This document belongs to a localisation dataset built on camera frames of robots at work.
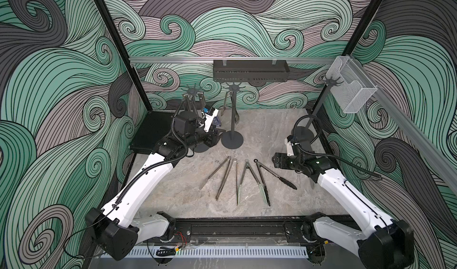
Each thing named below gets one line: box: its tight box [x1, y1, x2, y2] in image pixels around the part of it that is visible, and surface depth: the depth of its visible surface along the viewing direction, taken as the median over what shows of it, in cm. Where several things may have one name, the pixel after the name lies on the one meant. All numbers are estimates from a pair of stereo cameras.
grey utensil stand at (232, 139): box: [221, 82, 246, 150], surface depth 105 cm
